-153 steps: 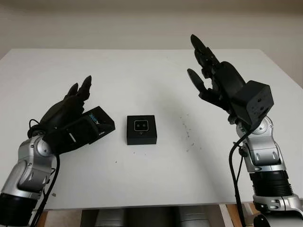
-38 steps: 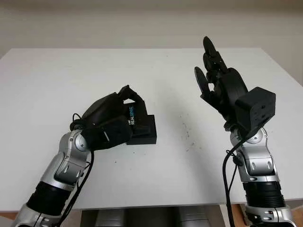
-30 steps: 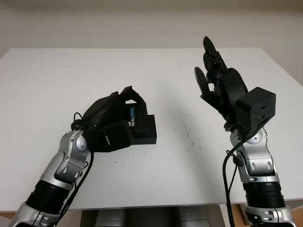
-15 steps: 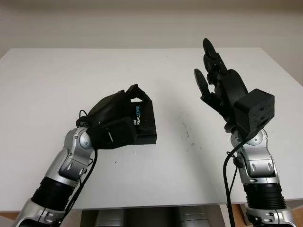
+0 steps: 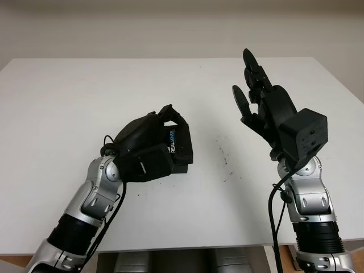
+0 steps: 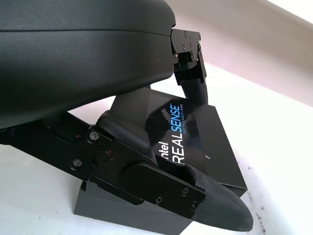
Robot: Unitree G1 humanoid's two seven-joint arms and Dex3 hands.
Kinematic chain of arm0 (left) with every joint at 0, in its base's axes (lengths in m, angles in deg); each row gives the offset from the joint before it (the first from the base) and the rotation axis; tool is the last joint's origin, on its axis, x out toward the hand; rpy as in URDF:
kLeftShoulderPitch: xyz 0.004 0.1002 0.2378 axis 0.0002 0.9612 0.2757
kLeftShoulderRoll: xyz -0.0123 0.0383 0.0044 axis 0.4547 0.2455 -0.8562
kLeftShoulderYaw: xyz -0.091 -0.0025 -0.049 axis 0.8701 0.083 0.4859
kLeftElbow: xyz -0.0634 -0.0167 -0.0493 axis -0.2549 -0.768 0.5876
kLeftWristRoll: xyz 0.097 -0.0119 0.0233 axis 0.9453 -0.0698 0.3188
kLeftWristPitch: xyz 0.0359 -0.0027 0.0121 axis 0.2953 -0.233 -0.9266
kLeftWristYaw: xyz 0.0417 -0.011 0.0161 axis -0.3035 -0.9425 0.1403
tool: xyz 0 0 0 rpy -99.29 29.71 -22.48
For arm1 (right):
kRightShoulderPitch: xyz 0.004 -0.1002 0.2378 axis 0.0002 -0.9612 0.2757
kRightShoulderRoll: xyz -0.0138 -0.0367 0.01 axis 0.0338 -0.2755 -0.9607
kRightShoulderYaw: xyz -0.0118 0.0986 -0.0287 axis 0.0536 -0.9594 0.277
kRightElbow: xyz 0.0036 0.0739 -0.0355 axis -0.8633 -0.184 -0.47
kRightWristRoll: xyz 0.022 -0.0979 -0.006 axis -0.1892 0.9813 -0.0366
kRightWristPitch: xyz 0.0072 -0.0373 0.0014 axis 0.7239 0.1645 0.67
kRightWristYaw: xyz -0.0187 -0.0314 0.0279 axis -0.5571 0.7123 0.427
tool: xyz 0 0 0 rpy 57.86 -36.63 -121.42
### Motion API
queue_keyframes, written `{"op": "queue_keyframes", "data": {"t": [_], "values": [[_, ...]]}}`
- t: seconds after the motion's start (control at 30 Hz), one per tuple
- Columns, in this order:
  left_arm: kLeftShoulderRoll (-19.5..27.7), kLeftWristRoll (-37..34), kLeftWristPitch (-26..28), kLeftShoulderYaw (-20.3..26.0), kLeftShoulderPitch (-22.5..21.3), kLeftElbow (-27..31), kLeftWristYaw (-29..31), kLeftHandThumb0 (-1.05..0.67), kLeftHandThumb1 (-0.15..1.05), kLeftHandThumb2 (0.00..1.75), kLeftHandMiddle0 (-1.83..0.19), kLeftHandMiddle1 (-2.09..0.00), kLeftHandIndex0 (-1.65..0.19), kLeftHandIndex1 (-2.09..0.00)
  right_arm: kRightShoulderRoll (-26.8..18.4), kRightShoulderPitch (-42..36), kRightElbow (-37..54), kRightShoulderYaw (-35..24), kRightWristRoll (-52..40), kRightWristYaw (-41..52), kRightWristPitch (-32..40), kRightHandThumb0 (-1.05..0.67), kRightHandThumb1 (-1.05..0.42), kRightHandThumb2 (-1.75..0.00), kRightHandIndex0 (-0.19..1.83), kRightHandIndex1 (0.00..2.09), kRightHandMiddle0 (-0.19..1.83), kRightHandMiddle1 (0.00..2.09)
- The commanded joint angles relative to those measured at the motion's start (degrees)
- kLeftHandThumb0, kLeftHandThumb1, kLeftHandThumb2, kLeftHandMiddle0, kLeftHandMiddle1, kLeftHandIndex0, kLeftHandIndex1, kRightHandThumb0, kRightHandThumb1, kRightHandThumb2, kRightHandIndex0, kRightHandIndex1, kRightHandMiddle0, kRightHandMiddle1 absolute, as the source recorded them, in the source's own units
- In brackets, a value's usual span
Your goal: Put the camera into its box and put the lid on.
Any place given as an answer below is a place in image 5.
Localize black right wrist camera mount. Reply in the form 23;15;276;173
278;107;329;171

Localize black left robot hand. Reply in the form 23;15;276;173
105;104;189;160

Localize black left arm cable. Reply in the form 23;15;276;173
82;135;128;265

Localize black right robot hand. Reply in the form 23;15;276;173
232;48;298;159

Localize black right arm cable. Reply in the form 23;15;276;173
267;167;296;273

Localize white table leg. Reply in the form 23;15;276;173
263;245;276;273

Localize black open box base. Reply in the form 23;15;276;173
170;162;190;173

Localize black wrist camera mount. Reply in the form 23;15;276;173
113;144;175;183
278;107;329;171

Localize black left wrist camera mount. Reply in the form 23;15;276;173
113;144;175;183

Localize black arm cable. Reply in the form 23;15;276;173
267;167;296;273
82;135;128;265

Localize grey robot lower body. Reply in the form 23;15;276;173
98;246;264;273

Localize black RealSense box lid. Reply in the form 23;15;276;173
163;122;195;166

